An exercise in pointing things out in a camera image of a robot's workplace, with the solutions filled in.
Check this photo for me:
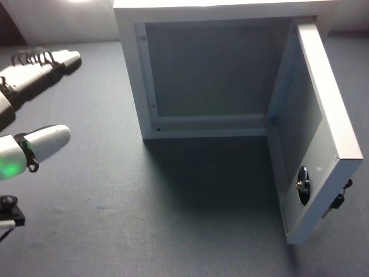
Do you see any black key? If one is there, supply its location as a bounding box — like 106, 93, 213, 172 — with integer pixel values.
329, 178, 354, 211

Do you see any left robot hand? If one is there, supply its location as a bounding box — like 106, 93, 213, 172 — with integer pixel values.
0, 47, 83, 182

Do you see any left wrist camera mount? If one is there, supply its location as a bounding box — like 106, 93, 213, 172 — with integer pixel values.
0, 195, 26, 242

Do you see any large white box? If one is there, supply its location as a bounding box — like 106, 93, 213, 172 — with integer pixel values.
113, 0, 335, 141

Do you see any grey table cloth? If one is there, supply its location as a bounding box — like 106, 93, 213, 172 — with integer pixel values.
0, 30, 369, 277

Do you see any white cabinet door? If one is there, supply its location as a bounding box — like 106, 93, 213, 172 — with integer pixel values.
265, 17, 364, 245

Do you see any black door lock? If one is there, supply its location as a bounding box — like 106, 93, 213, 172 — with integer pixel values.
295, 164, 312, 207

